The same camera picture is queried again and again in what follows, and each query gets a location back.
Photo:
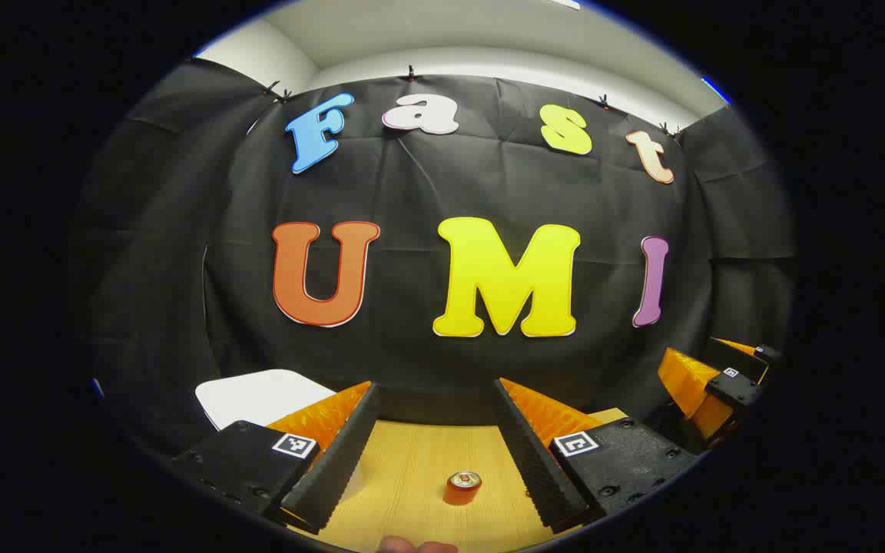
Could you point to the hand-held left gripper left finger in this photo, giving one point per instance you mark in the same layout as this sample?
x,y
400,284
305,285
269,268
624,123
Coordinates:
x,y
339,461

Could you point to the red pop can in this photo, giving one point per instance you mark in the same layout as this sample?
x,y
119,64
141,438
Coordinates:
x,y
462,490

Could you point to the black backdrop cloth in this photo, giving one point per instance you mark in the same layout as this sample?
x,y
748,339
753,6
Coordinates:
x,y
412,192

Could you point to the wooden desktop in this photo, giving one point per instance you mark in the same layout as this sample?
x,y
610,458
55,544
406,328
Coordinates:
x,y
412,476

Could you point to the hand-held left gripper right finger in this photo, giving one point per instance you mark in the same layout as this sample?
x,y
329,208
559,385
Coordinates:
x,y
527,461

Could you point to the white desktop garbage bin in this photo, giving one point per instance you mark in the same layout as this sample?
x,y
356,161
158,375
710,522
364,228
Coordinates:
x,y
258,395

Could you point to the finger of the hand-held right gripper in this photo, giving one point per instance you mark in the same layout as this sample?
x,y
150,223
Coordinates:
x,y
734,388
767,355

